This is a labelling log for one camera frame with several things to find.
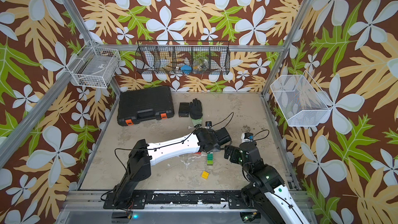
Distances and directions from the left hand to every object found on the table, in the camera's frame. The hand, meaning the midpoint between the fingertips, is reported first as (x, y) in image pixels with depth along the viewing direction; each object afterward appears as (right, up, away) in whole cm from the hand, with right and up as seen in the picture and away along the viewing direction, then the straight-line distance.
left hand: (216, 145), depth 81 cm
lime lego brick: (-3, -10, +2) cm, 11 cm away
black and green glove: (-11, +17, +26) cm, 33 cm away
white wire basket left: (-68, +43, +4) cm, 81 cm away
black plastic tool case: (-41, +23, +27) cm, 54 cm away
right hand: (+6, 0, -5) cm, 8 cm away
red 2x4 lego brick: (-10, +3, -24) cm, 26 cm away
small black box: (-19, +18, +23) cm, 36 cm away
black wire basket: (-19, +52, +16) cm, 58 cm away
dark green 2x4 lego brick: (-3, -7, +2) cm, 8 cm away
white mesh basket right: (+45, +23, -1) cm, 50 cm away
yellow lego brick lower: (-6, -15, -1) cm, 17 cm away
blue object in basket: (-17, +44, +14) cm, 50 cm away
